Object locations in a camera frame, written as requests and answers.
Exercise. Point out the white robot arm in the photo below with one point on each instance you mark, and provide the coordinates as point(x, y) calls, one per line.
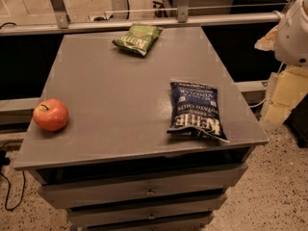
point(291, 39)

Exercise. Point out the blue Kettle chip bag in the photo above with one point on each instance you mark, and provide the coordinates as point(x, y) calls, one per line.
point(195, 111)

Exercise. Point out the green Kettle chip bag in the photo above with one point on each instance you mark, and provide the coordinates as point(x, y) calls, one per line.
point(139, 38)

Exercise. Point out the grey drawer cabinet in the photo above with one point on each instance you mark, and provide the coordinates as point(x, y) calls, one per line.
point(119, 113)

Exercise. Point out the red apple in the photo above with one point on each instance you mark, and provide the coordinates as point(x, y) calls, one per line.
point(51, 115)

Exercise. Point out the middle grey drawer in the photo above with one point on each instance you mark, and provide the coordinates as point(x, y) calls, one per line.
point(146, 209)

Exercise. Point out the grey drawer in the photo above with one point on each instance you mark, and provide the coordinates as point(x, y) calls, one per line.
point(119, 189)
point(146, 209)

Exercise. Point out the top grey drawer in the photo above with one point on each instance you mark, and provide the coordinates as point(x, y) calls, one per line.
point(119, 189)

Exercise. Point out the grey metal railing frame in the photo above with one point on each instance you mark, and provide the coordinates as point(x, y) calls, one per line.
point(46, 17)

